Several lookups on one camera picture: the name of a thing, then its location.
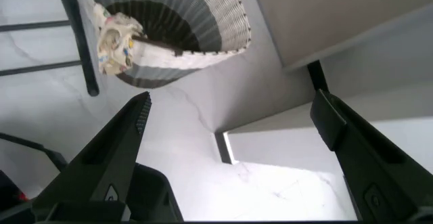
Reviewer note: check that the black clothes rack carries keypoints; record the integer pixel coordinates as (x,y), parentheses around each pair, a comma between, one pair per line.
(81,48)

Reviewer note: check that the cream printed garment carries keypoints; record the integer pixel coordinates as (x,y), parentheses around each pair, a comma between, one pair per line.
(116,41)

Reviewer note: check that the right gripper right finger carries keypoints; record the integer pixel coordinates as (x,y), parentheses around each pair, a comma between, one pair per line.
(372,170)

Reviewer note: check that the white laundry basket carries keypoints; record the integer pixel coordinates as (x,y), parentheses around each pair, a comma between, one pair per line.
(220,14)

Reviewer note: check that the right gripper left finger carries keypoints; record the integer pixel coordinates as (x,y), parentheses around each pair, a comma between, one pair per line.
(111,159)

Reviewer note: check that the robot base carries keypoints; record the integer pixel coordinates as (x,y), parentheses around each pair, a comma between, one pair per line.
(152,197)

